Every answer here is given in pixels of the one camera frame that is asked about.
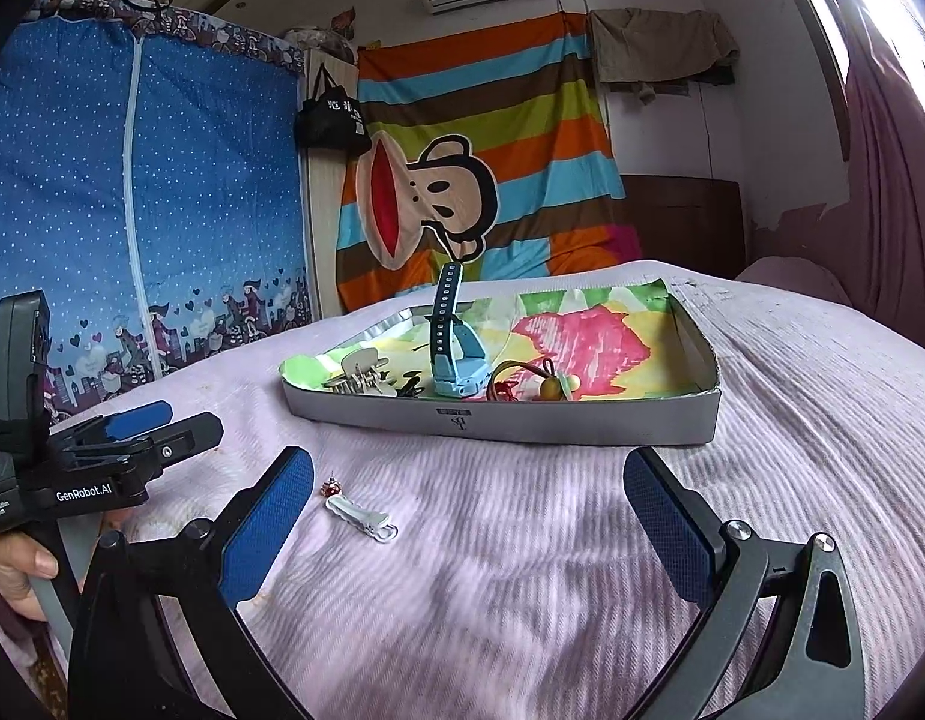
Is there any pink curtain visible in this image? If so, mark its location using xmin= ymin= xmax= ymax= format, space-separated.
xmin=757 ymin=0 xmax=925 ymax=348

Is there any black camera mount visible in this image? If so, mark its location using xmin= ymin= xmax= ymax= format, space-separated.
xmin=0 ymin=289 xmax=50 ymax=457

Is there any grey cardboard tray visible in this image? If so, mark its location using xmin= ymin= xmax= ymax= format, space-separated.
xmin=279 ymin=270 xmax=721 ymax=447

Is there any black hanging bag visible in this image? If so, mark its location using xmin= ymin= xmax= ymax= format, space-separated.
xmin=293 ymin=65 xmax=371 ymax=160

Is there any brown hair tie with beads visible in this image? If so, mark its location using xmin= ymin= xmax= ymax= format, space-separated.
xmin=484 ymin=358 xmax=585 ymax=405

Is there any white hair clip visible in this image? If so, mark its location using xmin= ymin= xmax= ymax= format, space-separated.
xmin=324 ymin=494 xmax=399 ymax=544

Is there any blue fabric wardrobe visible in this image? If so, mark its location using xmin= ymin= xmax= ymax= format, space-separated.
xmin=0 ymin=0 xmax=313 ymax=419

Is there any brown hanging cloth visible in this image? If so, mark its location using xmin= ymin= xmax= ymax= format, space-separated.
xmin=589 ymin=8 xmax=739 ymax=99

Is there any blue watch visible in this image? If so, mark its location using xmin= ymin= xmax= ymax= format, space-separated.
xmin=428 ymin=262 xmax=490 ymax=400

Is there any person's left hand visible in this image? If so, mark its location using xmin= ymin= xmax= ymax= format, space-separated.
xmin=0 ymin=533 xmax=58 ymax=622

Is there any small red charm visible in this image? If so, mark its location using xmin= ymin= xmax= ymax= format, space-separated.
xmin=321 ymin=478 xmax=342 ymax=499

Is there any dark wooden headboard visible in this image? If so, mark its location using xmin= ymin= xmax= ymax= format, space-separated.
xmin=622 ymin=176 xmax=747 ymax=280

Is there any striped monkey blanket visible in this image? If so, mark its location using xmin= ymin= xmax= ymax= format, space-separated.
xmin=335 ymin=11 xmax=643 ymax=310

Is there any pink bed cover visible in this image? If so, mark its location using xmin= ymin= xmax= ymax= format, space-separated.
xmin=26 ymin=260 xmax=925 ymax=720

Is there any beige hair claw clip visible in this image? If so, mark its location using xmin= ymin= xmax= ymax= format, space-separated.
xmin=322 ymin=348 xmax=396 ymax=397

